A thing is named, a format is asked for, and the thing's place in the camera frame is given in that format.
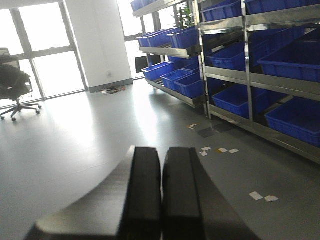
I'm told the black office chair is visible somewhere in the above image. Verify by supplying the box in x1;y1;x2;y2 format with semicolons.
0;47;42;122

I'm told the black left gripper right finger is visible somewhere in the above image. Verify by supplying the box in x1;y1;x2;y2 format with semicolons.
162;147;259;240

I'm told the green potted plant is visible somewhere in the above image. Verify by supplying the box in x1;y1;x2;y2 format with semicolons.
173;1;195;29

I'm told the stainless steel near rack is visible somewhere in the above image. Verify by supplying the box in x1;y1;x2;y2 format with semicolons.
195;0;320;163

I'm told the stainless steel far rack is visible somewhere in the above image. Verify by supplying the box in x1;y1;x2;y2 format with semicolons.
133;0;207;109

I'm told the stainless steel rack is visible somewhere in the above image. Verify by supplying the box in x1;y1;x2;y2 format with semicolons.
195;0;320;163
133;0;207;109

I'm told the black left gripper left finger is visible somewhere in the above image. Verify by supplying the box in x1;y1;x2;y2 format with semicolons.
25;146;161;240

